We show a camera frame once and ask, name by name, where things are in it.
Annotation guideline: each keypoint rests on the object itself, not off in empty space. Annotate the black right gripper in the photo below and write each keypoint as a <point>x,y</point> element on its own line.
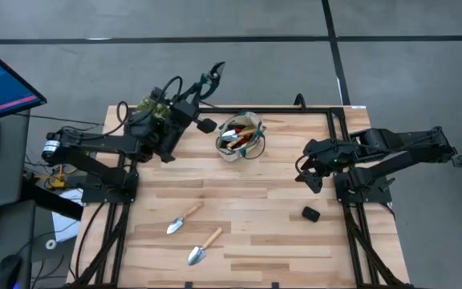
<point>327,154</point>

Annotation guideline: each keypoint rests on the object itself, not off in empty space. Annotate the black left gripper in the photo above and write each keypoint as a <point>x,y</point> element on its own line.
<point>183,116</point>

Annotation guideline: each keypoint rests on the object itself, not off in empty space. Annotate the black pruning shears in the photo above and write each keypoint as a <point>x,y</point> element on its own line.
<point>211,78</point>

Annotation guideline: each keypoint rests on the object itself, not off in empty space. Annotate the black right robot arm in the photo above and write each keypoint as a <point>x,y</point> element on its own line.
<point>407,148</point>

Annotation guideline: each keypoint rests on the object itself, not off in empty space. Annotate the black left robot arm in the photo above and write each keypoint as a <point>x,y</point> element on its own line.
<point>94,142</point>

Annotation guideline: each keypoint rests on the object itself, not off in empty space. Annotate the green potted plant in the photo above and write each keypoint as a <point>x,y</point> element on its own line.
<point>159,109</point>

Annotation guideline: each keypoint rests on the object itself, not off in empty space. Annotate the small black box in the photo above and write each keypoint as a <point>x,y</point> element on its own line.
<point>310,214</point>

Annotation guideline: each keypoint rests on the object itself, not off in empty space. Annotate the black table clamp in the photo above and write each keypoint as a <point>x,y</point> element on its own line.
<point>275,285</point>
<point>189,285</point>

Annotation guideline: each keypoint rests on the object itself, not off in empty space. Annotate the black diagonal bar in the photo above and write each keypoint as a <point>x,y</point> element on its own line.
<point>54,204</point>

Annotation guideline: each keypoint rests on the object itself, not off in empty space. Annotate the white paper sheet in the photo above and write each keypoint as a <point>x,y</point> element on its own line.
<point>64,225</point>

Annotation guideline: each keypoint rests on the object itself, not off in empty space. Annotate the grey desk cabinet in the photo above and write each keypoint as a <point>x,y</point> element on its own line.
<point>10,160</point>

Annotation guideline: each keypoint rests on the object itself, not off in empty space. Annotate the white tape roll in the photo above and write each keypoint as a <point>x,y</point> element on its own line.
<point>51,244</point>

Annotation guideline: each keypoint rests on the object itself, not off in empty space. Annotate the black computer mouse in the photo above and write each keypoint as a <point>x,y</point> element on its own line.
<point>7,273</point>

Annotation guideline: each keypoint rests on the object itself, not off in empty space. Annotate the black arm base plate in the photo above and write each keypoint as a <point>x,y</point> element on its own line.
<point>375,194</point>
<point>94,196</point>

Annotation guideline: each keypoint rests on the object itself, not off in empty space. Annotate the black arched bracket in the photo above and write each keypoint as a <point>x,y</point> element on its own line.
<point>300,98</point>

